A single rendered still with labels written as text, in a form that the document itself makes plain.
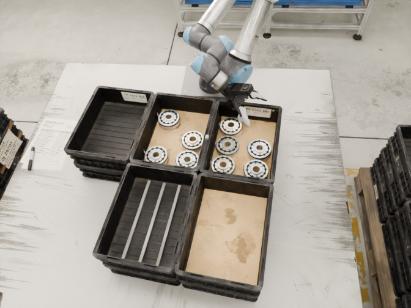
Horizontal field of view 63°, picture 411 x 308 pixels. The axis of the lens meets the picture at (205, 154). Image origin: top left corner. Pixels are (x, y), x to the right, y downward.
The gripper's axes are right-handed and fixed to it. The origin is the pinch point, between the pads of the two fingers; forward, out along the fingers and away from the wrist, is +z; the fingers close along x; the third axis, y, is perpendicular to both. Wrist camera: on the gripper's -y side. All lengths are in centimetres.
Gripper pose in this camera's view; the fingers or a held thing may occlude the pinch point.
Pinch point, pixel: (259, 113)
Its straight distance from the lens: 145.6
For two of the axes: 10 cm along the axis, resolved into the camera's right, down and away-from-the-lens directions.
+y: -3.5, 1.3, 9.3
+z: 7.6, 6.2, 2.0
